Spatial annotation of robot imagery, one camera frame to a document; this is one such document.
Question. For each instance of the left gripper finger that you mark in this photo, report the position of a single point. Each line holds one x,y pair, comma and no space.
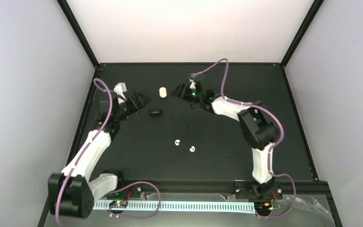
138,104
142,99

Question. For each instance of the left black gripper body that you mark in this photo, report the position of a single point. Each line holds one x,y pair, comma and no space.
130,109

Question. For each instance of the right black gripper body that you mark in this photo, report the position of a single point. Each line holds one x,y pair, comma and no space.
194,98

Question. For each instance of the black earbud charging case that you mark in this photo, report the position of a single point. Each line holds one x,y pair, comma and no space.
155,111

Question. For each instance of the white capsule object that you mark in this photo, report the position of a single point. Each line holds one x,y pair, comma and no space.
162,92

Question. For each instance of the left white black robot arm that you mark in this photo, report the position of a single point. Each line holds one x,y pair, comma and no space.
102,134

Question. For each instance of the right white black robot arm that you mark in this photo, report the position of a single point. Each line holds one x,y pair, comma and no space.
259,129

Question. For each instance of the clear plastic sheet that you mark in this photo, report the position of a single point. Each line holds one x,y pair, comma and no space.
308,203

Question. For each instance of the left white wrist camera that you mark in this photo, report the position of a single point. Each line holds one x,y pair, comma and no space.
120,89

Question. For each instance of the white slotted cable duct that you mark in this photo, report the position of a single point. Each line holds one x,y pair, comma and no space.
179,206

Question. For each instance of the left black frame post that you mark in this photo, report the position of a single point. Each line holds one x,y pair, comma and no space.
68,13

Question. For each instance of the black frame post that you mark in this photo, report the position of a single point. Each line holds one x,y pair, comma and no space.
68,13
304,26

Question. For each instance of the black front mounting rail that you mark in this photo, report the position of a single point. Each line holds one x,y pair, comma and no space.
187,186

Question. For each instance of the right black frame post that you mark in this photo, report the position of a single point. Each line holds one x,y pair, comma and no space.
304,26

